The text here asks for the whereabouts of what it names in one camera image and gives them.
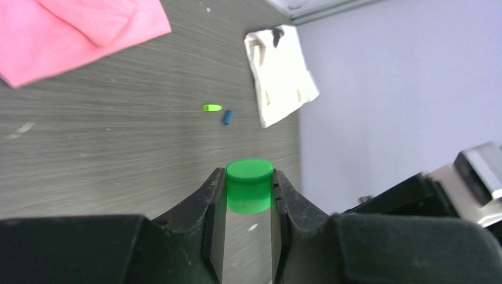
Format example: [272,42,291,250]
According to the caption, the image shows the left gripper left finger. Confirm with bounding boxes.
[154,167,227,283]

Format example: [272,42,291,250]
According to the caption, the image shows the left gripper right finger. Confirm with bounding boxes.
[271,170,330,283]

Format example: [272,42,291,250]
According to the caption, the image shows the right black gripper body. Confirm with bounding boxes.
[346,173,459,218]

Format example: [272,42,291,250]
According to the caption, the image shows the green highlighter cap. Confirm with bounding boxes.
[225,158,274,214]

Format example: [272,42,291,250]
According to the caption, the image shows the blue pen cap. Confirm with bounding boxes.
[222,110,234,125]

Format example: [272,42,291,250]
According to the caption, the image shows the lime green pen cap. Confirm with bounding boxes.
[202,104,222,112]

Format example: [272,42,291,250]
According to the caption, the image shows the white cloth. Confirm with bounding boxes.
[244,25,320,128]

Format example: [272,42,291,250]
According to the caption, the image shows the pink cloth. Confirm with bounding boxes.
[1,1,171,88]

